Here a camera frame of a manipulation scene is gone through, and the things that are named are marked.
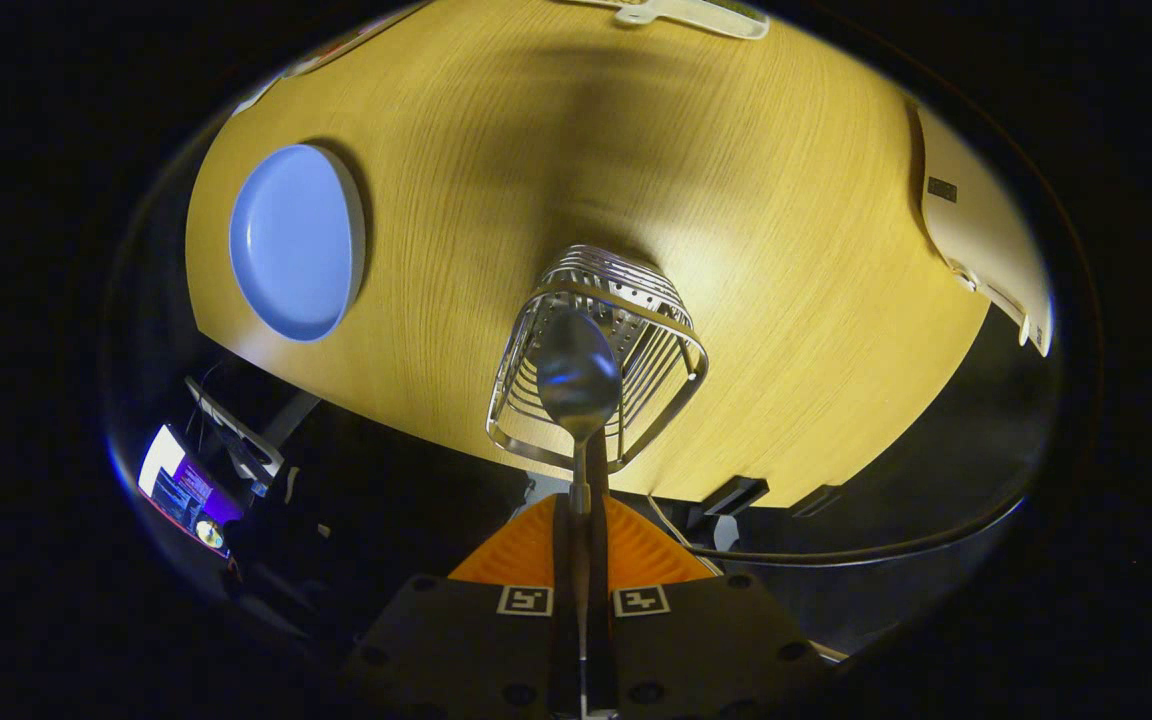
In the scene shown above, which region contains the white divided dish with beans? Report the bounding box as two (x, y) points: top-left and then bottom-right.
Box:
(561, 0), (771, 41)

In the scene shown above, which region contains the wooden handled metal spoon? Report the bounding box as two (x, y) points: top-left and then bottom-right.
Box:
(534, 308), (624, 716)

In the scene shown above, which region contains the lit computer screen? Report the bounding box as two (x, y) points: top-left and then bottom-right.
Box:
(139, 424), (242, 553)

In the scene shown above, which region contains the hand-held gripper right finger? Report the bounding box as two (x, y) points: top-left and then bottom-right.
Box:
(586, 492), (837, 720)

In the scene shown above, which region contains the blue round plate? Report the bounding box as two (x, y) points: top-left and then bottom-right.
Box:
(228, 144), (367, 343)

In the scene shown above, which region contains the white cable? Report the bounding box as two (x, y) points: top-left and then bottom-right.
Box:
(648, 494), (727, 577)

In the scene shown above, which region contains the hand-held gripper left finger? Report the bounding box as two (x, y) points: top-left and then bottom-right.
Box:
(341, 493), (582, 720)

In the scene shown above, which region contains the white toaster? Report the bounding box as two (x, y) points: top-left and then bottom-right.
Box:
(911, 100), (1055, 358)

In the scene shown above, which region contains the white framed dark device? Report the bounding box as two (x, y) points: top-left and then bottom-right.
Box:
(186, 377), (287, 498)

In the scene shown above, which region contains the square metal wire basket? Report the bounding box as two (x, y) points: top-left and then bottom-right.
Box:
(485, 244), (710, 475)

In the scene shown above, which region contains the black table clamp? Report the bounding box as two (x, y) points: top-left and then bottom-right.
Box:
(791, 485), (842, 518)
(701, 476), (769, 516)

